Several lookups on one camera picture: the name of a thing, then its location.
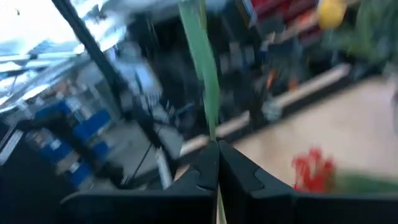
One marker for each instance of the red storage shelf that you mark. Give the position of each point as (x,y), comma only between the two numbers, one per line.
(280,9)

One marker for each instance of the black metal table frame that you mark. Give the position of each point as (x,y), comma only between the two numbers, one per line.
(93,46)

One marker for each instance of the blue storage bins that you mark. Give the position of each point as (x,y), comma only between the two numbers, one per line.
(90,124)

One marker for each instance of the red artificial flower bunch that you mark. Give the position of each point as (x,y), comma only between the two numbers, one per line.
(312,171)

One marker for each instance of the yellow artificial tulip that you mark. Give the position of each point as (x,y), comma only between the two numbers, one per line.
(202,62)
(331,12)

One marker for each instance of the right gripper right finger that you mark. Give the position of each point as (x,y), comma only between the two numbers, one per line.
(280,208)

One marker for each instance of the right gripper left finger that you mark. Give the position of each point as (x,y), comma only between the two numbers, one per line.
(155,208)

